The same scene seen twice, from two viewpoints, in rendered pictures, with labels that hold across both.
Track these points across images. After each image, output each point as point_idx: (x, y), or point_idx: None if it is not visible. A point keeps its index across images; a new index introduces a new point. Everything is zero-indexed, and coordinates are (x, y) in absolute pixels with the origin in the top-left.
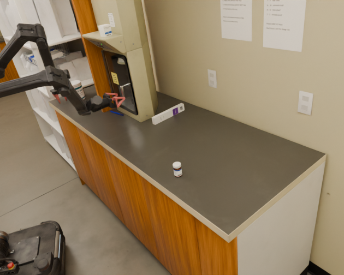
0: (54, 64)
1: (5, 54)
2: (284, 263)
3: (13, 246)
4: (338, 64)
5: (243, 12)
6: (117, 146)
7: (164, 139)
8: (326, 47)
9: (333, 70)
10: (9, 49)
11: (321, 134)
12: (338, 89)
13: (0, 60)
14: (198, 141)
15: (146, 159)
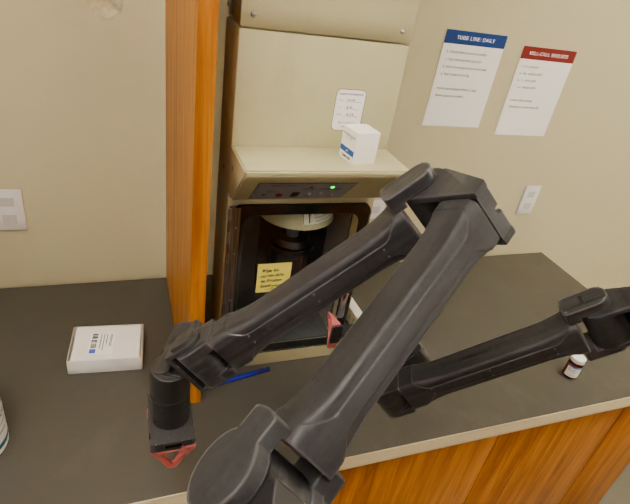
0: (208, 321)
1: (405, 360)
2: None
3: None
4: (576, 146)
5: (478, 81)
6: (434, 424)
7: (442, 348)
8: (571, 127)
9: (570, 153)
10: (430, 325)
11: (533, 232)
12: (567, 174)
13: (369, 411)
14: (467, 316)
15: (506, 394)
